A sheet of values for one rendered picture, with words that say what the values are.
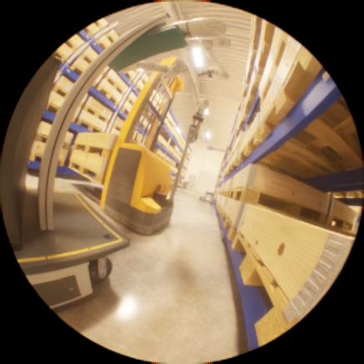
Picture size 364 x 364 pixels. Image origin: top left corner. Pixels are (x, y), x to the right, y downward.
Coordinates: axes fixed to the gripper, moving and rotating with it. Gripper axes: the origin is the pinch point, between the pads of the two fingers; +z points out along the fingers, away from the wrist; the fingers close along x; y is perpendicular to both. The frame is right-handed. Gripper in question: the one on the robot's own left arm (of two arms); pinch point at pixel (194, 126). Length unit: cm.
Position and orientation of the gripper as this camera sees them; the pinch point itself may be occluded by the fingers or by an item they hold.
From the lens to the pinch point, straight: 153.6
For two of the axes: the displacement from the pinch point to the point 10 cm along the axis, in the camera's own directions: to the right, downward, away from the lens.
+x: -8.2, -5.2, 2.4
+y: 4.6, -3.5, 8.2
